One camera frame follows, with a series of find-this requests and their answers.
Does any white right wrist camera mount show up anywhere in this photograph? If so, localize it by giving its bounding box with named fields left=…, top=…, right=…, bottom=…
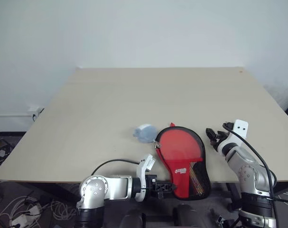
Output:
left=217, top=119, right=250, bottom=155

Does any small grey metal part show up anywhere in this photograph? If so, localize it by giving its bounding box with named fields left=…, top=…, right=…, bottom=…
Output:
left=209, top=208, right=230, bottom=228

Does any white floor cable tangle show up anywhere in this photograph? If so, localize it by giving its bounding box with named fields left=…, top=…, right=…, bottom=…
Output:
left=0, top=190, right=78, bottom=228

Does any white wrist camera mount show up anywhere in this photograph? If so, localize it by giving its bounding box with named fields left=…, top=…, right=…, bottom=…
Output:
left=135, top=153, right=156, bottom=203
left=217, top=119, right=250, bottom=155

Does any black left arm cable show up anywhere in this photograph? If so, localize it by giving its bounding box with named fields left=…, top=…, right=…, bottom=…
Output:
left=90, top=158, right=141, bottom=176

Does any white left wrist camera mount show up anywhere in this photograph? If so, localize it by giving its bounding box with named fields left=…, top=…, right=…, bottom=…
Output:
left=135, top=153, right=156, bottom=203

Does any dark rounded shape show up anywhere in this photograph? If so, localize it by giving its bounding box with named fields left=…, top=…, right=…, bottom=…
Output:
left=121, top=209, right=147, bottom=228

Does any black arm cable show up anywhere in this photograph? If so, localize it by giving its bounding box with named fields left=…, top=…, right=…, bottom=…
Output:
left=222, top=121, right=288, bottom=204
left=90, top=158, right=141, bottom=176

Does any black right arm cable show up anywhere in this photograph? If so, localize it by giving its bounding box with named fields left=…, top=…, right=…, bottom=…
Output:
left=222, top=121, right=288, bottom=204

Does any white wall socket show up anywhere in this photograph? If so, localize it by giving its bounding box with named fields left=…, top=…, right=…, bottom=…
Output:
left=27, top=107, right=45, bottom=121

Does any white power strip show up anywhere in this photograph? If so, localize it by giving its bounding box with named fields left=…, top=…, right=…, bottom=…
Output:
left=10, top=205, right=42, bottom=226

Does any red paddle pouch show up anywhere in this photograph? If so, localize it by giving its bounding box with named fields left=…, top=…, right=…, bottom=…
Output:
left=154, top=122, right=211, bottom=201

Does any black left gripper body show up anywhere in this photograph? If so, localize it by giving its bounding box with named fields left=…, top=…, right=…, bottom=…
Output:
left=143, top=174, right=158, bottom=198

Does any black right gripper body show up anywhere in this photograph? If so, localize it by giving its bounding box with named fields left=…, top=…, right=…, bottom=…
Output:
left=211, top=130, right=230, bottom=146

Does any grey blue pouch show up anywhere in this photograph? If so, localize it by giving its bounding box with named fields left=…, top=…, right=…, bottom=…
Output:
left=131, top=123, right=158, bottom=144

